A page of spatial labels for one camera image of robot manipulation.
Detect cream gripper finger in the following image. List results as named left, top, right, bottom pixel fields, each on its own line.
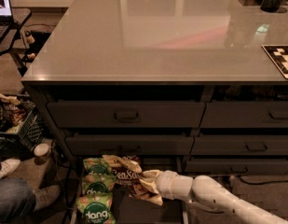
left=140, top=170, right=161, bottom=194

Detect brown sea salt chip bag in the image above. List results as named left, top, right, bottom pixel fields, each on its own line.
left=103, top=155, right=163, bottom=205

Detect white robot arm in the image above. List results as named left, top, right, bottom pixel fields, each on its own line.
left=140, top=170, right=288, bottom=224

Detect open bottom left drawer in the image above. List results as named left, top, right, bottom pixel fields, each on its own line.
left=70, top=167, right=189, bottom=224

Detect green dang bag middle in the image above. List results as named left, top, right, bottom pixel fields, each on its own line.
left=82, top=174, right=117, bottom=195

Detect green dang bag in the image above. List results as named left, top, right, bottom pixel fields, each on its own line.
left=82, top=174, right=117, bottom=195
left=83, top=158, right=112, bottom=175
left=76, top=193, right=116, bottom=224

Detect bottom right drawer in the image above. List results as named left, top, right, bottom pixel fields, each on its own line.
left=184, top=158, right=288, bottom=175

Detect green dang bag back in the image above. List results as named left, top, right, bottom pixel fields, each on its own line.
left=83, top=158, right=112, bottom=175

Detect green dang bag front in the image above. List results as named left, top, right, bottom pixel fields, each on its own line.
left=76, top=193, right=116, bottom=224

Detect middle right drawer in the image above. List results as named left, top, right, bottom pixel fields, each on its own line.
left=191, top=135, right=288, bottom=156

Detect top left drawer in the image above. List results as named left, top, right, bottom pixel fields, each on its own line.
left=47, top=101, right=205, bottom=128

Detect middle left drawer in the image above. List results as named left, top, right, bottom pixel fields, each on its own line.
left=66, top=135, right=194, bottom=155

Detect grey counter cabinet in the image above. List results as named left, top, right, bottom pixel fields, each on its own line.
left=22, top=0, right=288, bottom=171

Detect top right drawer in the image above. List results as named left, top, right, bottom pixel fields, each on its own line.
left=201, top=101, right=288, bottom=129

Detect grey shoe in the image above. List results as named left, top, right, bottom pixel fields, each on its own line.
left=34, top=185, right=61, bottom=211

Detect white paper cup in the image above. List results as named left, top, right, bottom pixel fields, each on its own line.
left=34, top=143, right=51, bottom=161

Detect black plastic crate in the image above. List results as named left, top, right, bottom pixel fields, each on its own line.
left=0, top=94, right=45, bottom=157

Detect white shoe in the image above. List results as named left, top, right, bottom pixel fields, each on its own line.
left=0, top=158, right=21, bottom=180

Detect snack bags in crate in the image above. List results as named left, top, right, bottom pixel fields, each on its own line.
left=0, top=93, right=27, bottom=133

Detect checkered marker board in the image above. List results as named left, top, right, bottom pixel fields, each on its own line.
left=262, top=45, right=288, bottom=79

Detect black side table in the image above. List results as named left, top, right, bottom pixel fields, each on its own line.
left=0, top=7, right=32, bottom=77

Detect black floor cable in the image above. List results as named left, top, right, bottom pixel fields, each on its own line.
left=236, top=175, right=288, bottom=186

